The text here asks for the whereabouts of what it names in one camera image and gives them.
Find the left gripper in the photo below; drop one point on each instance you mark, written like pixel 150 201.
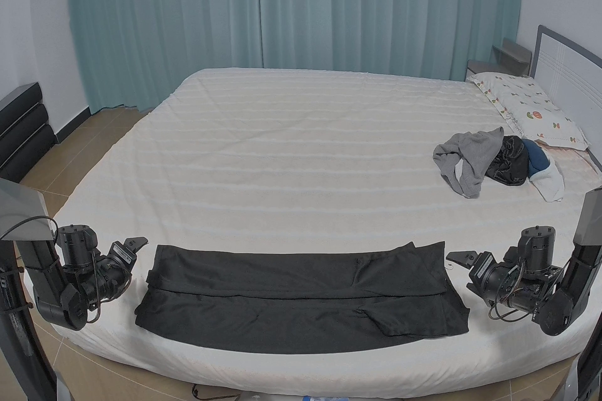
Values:
pixel 121 256

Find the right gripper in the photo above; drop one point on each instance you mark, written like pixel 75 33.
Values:
pixel 484 274

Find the black T-shirt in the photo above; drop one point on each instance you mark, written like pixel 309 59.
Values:
pixel 305 300

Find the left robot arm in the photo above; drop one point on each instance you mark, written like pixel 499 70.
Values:
pixel 47 277

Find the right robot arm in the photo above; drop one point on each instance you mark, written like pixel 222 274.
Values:
pixel 555 310

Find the bed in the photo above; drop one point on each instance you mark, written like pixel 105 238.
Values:
pixel 305 145

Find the grey garment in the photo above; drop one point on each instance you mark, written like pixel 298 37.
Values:
pixel 470 154

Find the black shiny garment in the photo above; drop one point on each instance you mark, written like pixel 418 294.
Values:
pixel 510 162

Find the white garment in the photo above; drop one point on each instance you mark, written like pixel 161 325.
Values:
pixel 550 185

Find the dark blue garment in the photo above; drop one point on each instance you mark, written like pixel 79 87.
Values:
pixel 538 157

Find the black chest of drawers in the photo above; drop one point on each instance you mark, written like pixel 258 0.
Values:
pixel 23 131

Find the white printed pillow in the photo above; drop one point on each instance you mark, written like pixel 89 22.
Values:
pixel 531 107

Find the grey bedside table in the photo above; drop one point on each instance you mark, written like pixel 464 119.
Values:
pixel 512 51

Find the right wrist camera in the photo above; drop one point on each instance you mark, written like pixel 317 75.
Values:
pixel 510 256

